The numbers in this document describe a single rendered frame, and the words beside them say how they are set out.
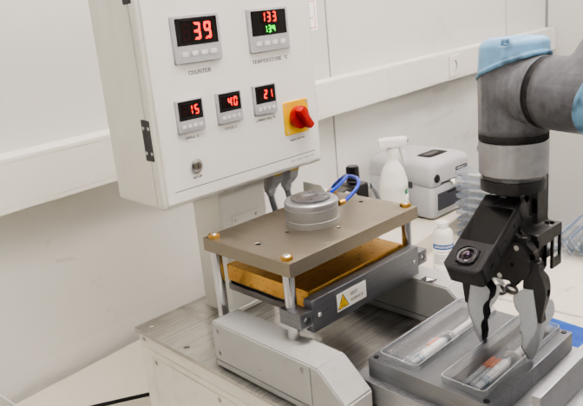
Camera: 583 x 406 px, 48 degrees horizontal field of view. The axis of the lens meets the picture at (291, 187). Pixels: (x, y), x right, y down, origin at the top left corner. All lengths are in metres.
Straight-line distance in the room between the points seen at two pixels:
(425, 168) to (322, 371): 1.13
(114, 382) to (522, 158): 0.91
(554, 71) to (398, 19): 1.53
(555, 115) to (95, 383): 1.00
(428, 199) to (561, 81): 1.24
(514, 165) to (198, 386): 0.57
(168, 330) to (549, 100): 0.70
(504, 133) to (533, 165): 0.05
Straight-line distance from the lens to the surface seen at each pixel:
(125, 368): 1.40
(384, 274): 0.95
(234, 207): 1.07
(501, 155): 0.74
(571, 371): 0.81
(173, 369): 1.09
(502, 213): 0.75
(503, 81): 0.72
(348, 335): 1.02
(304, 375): 0.83
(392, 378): 0.82
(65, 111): 1.34
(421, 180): 1.88
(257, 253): 0.86
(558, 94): 0.67
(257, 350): 0.89
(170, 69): 0.94
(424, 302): 1.03
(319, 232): 0.92
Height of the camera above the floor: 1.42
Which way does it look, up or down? 16 degrees down
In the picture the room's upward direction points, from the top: 5 degrees counter-clockwise
